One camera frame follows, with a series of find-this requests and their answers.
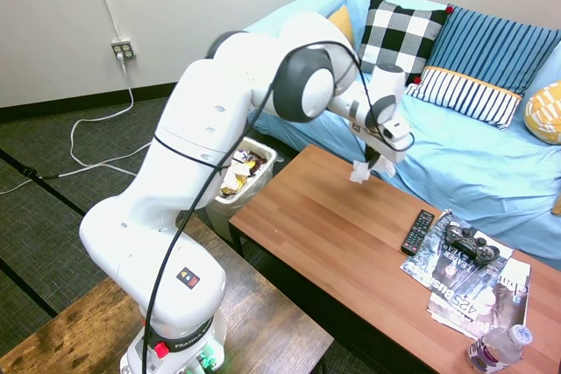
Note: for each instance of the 425 Business magazine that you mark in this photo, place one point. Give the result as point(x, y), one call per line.
point(477, 304)

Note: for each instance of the white navy striped pillow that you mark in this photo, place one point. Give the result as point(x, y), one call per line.
point(464, 96)

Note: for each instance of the white plastic trash bin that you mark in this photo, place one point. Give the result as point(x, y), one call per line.
point(228, 212)

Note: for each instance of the dark wooden robot stand table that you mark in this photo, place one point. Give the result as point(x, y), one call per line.
point(263, 317)

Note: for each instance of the black TV remote control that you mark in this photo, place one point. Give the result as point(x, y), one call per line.
point(417, 232)

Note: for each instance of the sofa with blue cover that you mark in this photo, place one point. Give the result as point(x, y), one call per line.
point(438, 172)

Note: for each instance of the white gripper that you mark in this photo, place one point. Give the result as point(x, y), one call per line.
point(394, 155)

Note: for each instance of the black game controller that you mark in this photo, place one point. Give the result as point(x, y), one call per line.
point(471, 244)

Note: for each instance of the yellow white patterned pillow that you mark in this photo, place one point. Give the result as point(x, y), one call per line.
point(545, 113)

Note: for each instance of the black white Leader magazine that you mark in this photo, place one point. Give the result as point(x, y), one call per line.
point(447, 269)

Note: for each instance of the red robot base knob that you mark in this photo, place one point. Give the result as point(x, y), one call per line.
point(161, 349)

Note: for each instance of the clear plastic water bottle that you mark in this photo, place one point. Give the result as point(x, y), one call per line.
point(495, 347)

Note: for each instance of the brown snack wrapper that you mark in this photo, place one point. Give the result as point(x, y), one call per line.
point(254, 157)

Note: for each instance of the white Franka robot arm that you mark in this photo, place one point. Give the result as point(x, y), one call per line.
point(197, 129)

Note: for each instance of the reddish wooden coffee table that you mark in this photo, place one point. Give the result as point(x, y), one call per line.
point(328, 238)

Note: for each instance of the wall power outlet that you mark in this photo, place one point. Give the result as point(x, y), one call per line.
point(123, 50)

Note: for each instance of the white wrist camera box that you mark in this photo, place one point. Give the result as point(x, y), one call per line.
point(394, 131)

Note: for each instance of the black floor strip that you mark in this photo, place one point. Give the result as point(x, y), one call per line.
point(26, 288)
point(44, 183)

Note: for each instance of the black white checkered pillow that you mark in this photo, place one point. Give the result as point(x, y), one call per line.
point(394, 37)

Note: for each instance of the yellow snack wrapper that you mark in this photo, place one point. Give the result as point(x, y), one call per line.
point(239, 181)

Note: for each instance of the white tissue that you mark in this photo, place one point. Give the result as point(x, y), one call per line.
point(360, 172)

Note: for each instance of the orange pillow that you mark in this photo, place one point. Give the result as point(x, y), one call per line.
point(344, 21)

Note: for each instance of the crumpled white paper trash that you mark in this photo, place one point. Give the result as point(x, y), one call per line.
point(234, 172)

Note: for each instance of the blue striped pillow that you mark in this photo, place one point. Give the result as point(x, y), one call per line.
point(486, 45)

